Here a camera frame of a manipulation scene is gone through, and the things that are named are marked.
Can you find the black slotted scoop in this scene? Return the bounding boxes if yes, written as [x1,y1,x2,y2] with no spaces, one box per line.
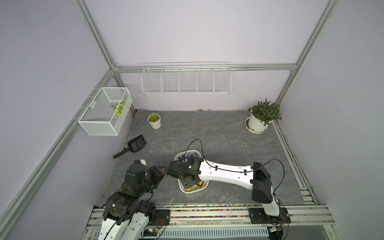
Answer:
[113,135,147,159]

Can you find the white wire side basket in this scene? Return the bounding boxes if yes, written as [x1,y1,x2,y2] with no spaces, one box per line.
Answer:
[78,87,133,136]

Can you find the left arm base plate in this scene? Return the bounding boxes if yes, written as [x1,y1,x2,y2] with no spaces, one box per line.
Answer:
[149,209,171,227]

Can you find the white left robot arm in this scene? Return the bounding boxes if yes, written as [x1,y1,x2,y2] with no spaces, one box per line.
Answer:
[98,160,165,240]

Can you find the white wire wall shelf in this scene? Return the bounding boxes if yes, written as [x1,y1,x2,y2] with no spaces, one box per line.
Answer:
[141,62,232,95]

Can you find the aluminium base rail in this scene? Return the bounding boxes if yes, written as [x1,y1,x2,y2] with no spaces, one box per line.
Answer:
[82,204,342,240]

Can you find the teal rake yellow handle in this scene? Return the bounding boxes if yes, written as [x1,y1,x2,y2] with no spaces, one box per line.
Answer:
[186,181,205,193]

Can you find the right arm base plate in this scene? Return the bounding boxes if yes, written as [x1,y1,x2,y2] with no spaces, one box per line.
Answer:
[249,208,292,226]

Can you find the large white potted plant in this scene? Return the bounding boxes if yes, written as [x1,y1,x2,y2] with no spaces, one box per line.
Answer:
[249,98,282,132]

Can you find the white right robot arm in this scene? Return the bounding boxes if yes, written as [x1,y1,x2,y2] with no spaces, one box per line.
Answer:
[167,157,280,217]

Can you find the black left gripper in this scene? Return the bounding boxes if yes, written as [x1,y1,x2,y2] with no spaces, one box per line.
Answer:
[136,164,167,196]

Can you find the white storage tray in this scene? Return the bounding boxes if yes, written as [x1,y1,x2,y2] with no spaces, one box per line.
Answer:
[174,150,209,194]

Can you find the green leaf toy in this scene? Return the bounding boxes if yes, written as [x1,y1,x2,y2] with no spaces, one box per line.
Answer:
[111,101,126,116]

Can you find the small white potted plant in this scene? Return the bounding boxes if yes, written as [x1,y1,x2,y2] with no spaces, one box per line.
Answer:
[147,113,161,130]

